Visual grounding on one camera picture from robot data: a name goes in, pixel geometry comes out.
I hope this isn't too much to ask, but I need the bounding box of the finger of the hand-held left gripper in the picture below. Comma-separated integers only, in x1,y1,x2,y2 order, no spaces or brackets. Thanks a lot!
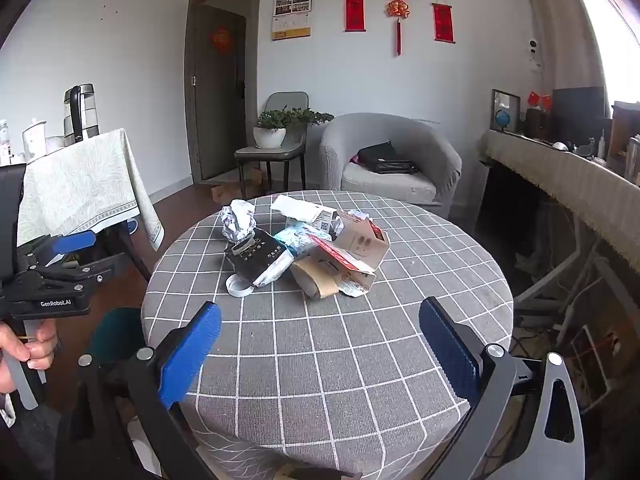
37,254,115,291
20,231,97,267

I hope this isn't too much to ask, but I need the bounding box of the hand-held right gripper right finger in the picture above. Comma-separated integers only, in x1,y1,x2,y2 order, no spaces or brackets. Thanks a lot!
418,296,587,480

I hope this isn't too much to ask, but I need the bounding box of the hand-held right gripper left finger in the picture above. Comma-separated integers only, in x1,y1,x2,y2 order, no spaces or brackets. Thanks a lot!
55,301,223,480

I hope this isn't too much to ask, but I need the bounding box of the white round lid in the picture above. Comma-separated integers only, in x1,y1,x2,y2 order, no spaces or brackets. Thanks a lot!
226,274,255,299

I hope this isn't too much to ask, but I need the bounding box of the black patterned box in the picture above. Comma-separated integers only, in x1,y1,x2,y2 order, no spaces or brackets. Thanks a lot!
223,232,295,288

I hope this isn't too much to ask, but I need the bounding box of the silver foil ball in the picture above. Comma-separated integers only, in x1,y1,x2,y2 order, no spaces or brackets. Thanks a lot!
218,199,258,246

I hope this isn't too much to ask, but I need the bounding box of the brown cardboard box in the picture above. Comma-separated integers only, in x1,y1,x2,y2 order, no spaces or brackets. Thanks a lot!
332,209,391,273

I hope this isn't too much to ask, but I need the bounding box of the brown paper roll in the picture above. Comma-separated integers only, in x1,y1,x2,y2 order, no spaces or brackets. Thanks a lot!
291,257,346,301

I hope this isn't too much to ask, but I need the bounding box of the blue and white wrapper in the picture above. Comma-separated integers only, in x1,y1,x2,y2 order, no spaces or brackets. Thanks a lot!
274,222,321,257

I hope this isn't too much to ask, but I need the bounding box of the red and white carton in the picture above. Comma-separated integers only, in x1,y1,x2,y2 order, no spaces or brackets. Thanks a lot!
305,232,377,298

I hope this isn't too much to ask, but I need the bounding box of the white printed carton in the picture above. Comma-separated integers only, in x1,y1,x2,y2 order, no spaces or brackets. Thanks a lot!
270,195,337,233

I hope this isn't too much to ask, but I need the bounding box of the person's left hand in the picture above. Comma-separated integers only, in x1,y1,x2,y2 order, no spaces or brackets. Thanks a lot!
0,320,58,395

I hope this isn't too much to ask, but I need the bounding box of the pale patterned tablecloth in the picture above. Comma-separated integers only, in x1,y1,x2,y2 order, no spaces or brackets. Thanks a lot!
17,128,166,252

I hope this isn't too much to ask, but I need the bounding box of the teal chair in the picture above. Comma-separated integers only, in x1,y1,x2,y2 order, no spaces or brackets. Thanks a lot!
90,307,146,367

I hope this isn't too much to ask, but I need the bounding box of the white jug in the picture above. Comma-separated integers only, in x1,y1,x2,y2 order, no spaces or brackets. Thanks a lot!
21,118,48,162

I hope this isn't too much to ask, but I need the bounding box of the grey checked tablecloth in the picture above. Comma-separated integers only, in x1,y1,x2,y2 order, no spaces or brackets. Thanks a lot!
141,190,515,480

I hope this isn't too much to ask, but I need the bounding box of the glass electric kettle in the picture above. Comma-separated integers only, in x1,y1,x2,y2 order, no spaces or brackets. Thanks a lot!
63,84,101,142

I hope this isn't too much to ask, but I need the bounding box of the cardboard box on floor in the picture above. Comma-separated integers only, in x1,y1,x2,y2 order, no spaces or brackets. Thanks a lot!
211,167,266,203

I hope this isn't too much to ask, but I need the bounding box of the grey armchair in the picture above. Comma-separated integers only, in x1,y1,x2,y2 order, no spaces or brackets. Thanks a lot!
320,112,463,207

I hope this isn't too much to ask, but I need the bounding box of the dark wooden door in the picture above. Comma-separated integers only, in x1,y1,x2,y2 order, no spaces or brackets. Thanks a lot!
185,0,263,183

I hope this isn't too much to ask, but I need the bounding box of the black bag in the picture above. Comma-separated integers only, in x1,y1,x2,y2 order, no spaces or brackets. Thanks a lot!
356,141,420,175

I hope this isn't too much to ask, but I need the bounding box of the beige fringed cloth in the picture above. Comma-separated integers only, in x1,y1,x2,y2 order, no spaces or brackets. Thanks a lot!
480,129,640,276

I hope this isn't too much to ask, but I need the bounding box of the potted green plant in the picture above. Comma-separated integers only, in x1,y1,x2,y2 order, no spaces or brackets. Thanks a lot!
252,106,335,149

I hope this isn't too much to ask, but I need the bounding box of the red door ornament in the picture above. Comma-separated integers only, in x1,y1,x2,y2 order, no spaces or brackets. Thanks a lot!
210,27,234,55

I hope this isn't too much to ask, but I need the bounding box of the grey dining chair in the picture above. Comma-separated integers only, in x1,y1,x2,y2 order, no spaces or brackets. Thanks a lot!
235,91,309,200

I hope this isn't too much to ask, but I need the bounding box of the black monitor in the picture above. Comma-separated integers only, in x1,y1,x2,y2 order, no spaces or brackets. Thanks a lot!
552,86,613,143

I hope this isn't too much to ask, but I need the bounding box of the red hanging scroll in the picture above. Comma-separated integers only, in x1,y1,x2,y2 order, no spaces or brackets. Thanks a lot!
432,0,456,44
344,0,367,32

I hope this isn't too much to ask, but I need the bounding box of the window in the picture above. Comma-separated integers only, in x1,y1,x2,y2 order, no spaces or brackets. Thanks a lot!
565,0,640,106

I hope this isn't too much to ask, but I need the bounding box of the picture frame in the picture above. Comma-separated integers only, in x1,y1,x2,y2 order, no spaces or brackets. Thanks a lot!
491,89,521,134

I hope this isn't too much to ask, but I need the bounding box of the wall calendar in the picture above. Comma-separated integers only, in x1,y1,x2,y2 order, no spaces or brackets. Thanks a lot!
272,0,312,41

